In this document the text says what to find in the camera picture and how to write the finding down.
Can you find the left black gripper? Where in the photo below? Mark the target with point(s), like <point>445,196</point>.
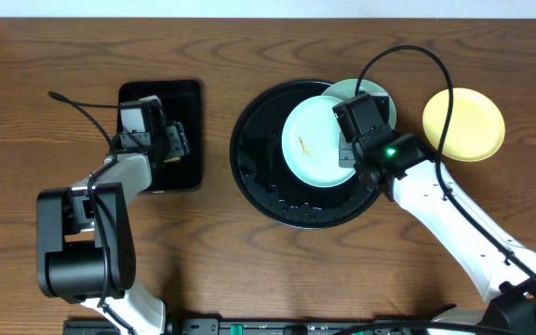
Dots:
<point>176,140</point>

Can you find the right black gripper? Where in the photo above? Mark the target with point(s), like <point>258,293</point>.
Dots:
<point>346,156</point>

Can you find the light blue plate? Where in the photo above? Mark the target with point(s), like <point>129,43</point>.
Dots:
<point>345,90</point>
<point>310,143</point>

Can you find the yellow plate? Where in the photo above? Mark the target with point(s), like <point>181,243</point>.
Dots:
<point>476,128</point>

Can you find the green yellow sponge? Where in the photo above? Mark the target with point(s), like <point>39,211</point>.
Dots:
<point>172,160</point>

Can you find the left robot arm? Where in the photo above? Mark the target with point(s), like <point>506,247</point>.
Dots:
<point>85,252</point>

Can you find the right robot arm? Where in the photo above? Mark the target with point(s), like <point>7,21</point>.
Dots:
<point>408,172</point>

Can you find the black rectangular tray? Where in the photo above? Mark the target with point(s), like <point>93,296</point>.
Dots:
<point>182,102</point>

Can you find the round black tray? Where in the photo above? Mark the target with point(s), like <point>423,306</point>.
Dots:
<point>262,175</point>

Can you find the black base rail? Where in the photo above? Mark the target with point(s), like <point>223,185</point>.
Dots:
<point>212,326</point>

